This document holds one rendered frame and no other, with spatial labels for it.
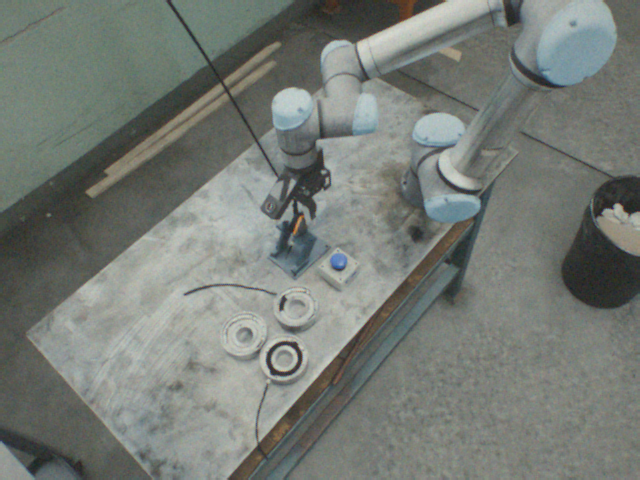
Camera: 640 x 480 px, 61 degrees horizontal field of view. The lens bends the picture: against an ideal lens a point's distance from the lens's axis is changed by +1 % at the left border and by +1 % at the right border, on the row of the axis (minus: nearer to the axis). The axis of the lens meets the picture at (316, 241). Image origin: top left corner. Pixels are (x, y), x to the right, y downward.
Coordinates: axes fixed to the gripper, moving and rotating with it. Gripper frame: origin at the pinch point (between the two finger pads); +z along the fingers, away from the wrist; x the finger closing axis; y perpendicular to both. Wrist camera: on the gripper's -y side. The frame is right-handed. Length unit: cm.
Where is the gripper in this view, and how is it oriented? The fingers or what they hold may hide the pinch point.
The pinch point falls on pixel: (301, 218)
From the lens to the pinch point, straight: 127.0
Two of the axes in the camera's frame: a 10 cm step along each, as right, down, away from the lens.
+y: 7.0, -6.3, 3.4
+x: -7.1, -5.6, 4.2
